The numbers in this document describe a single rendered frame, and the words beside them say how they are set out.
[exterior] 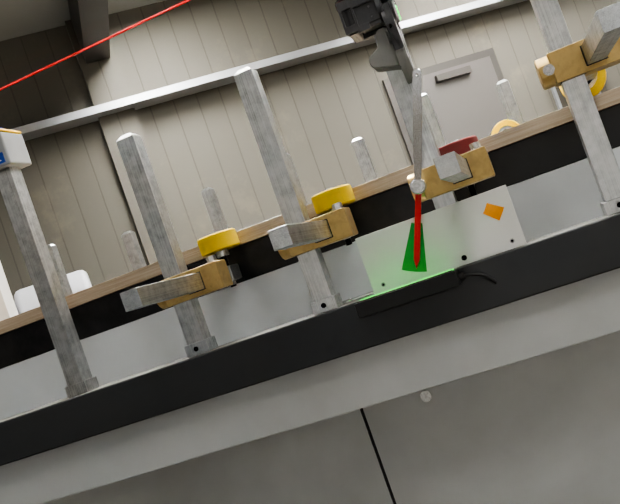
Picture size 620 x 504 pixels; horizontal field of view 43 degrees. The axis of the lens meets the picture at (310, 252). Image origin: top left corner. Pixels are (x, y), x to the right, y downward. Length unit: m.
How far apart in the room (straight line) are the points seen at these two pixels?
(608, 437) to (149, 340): 0.93
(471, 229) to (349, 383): 0.34
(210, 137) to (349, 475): 5.34
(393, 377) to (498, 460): 0.33
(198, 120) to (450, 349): 5.60
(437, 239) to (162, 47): 5.80
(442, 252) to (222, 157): 5.51
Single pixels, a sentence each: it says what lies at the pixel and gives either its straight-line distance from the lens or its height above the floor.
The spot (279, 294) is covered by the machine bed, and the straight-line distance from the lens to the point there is 1.60.
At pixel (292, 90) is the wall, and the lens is 7.01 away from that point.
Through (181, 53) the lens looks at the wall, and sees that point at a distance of 6.96.
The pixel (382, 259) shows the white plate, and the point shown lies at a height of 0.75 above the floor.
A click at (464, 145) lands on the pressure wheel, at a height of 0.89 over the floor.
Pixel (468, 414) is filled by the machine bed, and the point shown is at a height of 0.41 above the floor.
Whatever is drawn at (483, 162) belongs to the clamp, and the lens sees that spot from 1.30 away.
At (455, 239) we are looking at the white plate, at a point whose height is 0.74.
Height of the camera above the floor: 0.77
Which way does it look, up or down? 1 degrees up
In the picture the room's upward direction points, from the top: 20 degrees counter-clockwise
